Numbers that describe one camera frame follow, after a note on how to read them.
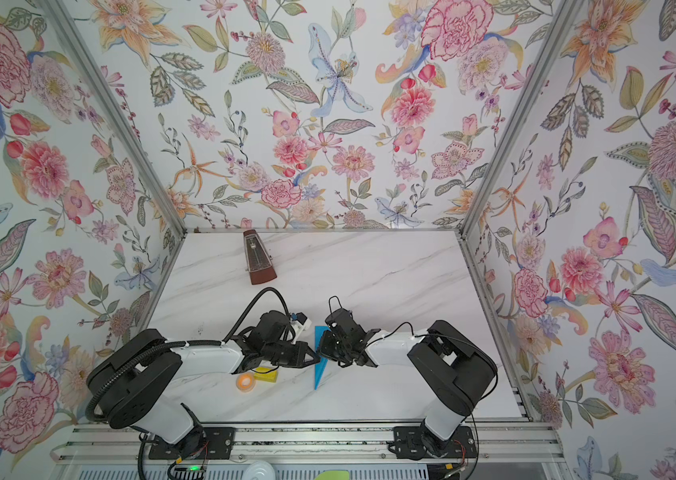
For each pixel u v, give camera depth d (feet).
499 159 3.21
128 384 1.48
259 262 3.29
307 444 2.47
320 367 2.81
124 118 2.92
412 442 2.41
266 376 2.69
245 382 2.76
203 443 2.36
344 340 2.33
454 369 1.52
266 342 2.32
